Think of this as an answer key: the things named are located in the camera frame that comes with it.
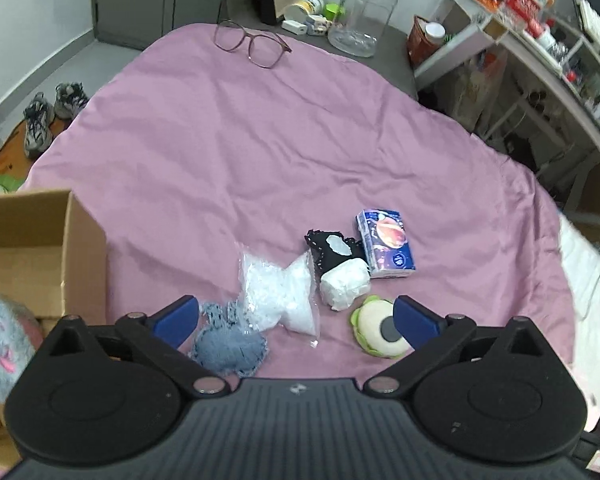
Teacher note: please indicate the small white toy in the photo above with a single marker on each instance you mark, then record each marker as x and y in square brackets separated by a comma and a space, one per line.
[319, 25]

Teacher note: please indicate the clear plastic jar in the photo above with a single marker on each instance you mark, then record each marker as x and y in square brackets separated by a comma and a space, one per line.
[362, 15]

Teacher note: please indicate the grey fluffy plush toy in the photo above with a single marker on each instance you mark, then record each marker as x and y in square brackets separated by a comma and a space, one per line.
[0, 335]

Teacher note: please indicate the white charger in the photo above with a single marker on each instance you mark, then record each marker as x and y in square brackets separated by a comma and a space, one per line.
[294, 26]

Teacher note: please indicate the blue printed tissue pack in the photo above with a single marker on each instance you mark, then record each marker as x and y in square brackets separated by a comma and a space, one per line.
[387, 245]

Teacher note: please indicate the brown frame glasses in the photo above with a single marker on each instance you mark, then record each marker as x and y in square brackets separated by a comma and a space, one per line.
[252, 42]

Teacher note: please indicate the cardboard box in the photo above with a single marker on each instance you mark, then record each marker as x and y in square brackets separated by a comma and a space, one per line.
[30, 270]

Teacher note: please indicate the white duvet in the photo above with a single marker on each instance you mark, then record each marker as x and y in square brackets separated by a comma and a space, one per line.
[592, 310]

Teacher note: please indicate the blue denim heart pillow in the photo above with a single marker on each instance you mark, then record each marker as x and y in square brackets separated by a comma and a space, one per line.
[230, 350]

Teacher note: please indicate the white desk shelf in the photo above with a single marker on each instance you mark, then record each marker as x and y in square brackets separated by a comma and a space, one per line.
[520, 50]

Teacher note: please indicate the white bundle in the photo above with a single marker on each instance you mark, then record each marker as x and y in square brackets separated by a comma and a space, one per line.
[345, 285]

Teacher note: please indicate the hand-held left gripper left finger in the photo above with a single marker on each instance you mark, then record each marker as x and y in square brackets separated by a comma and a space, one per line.
[177, 320]

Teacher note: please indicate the black heart pillow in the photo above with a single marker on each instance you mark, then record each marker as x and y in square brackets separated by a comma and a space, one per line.
[330, 252]

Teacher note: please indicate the green cup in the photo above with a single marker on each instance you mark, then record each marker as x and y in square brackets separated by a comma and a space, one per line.
[332, 11]

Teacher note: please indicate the white lid jar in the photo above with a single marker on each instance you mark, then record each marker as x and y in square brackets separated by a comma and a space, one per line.
[435, 31]

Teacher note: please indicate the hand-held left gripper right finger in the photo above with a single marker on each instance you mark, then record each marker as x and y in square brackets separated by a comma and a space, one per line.
[415, 322]

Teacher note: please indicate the brown paper bag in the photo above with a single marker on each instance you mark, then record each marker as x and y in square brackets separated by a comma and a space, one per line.
[420, 42]

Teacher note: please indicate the pink bedsheet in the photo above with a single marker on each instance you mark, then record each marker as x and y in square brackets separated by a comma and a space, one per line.
[260, 150]

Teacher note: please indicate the clear bag of white stuffing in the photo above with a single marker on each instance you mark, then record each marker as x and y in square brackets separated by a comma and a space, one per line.
[275, 295]

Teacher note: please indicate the green frog eye plush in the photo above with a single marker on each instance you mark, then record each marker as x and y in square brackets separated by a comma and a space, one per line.
[375, 327]

